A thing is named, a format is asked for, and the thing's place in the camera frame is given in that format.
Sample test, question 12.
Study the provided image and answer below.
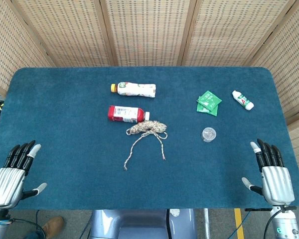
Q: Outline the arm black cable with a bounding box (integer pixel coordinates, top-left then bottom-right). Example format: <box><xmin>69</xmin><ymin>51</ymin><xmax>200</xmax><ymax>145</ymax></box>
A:
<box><xmin>4</xmin><ymin>210</ymin><xmax>44</xmax><ymax>235</ymax></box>
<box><xmin>263</xmin><ymin>208</ymin><xmax>291</xmax><ymax>239</ymax></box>

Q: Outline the green sachet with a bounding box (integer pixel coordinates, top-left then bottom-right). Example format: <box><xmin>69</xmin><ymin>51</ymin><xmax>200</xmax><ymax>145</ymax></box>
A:
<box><xmin>196</xmin><ymin>90</ymin><xmax>223</xmax><ymax>112</ymax></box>
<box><xmin>196</xmin><ymin>101</ymin><xmax>219</xmax><ymax>117</ymax></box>

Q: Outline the blue carpet table cover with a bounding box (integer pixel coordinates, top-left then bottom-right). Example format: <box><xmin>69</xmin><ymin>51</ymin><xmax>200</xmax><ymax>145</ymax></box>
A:
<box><xmin>0</xmin><ymin>66</ymin><xmax>299</xmax><ymax>211</ymax></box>

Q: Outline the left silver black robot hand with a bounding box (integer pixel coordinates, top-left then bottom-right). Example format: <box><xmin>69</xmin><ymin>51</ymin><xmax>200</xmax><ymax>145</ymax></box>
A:
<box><xmin>0</xmin><ymin>139</ymin><xmax>48</xmax><ymax>209</ymax></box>

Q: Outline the white bottle yellow cap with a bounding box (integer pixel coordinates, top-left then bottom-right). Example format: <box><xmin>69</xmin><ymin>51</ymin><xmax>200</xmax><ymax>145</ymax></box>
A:
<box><xmin>111</xmin><ymin>82</ymin><xmax>157</xmax><ymax>99</ymax></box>

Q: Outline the beige speckled rope bundle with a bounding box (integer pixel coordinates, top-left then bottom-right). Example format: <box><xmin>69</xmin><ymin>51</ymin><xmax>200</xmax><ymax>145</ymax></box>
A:
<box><xmin>124</xmin><ymin>119</ymin><xmax>168</xmax><ymax>171</ymax></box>

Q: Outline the metal table leg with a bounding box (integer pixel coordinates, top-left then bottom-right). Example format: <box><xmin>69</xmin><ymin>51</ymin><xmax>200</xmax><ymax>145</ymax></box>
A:
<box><xmin>203</xmin><ymin>208</ymin><xmax>211</xmax><ymax>239</ymax></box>

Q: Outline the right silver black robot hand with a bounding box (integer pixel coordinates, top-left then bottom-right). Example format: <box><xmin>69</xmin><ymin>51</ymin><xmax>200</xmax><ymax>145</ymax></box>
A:
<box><xmin>241</xmin><ymin>138</ymin><xmax>296</xmax><ymax>207</ymax></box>

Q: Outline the clear round plastic container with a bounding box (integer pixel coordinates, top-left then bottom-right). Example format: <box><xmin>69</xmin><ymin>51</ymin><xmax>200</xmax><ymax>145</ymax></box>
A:
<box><xmin>201</xmin><ymin>126</ymin><xmax>217</xmax><ymax>143</ymax></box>

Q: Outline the brown leather shoe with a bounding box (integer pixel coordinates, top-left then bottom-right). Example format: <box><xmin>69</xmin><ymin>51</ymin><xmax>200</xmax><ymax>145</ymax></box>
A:
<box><xmin>41</xmin><ymin>216</ymin><xmax>65</xmax><ymax>239</ymax></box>

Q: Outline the dark blue trouser leg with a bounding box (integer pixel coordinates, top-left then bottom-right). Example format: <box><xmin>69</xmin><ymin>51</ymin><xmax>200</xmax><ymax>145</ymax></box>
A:
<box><xmin>23</xmin><ymin>230</ymin><xmax>47</xmax><ymax>239</ymax></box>

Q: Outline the grey-blue robot torso base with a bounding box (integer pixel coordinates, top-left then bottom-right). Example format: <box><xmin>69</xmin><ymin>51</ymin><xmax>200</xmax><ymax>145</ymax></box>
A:
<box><xmin>88</xmin><ymin>208</ymin><xmax>197</xmax><ymax>239</ymax></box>

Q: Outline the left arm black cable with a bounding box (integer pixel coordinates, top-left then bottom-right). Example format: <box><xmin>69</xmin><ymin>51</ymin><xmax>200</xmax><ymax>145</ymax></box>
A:
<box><xmin>4</xmin><ymin>210</ymin><xmax>44</xmax><ymax>235</ymax></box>

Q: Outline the red juice bottle white cap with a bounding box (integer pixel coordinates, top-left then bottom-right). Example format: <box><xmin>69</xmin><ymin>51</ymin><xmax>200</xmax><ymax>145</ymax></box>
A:
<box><xmin>107</xmin><ymin>105</ymin><xmax>150</xmax><ymax>123</ymax></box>

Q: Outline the woven bamboo folding screen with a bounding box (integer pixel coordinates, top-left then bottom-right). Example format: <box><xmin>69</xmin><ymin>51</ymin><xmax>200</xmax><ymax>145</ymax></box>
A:
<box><xmin>0</xmin><ymin>0</ymin><xmax>299</xmax><ymax>175</ymax></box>

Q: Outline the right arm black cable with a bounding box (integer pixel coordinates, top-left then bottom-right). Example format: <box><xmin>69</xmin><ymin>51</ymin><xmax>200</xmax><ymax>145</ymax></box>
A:
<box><xmin>263</xmin><ymin>208</ymin><xmax>291</xmax><ymax>239</ymax></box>

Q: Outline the small white bottle green label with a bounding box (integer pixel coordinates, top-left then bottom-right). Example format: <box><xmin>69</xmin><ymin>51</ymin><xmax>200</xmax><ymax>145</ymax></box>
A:
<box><xmin>231</xmin><ymin>90</ymin><xmax>255</xmax><ymax>111</ymax></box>

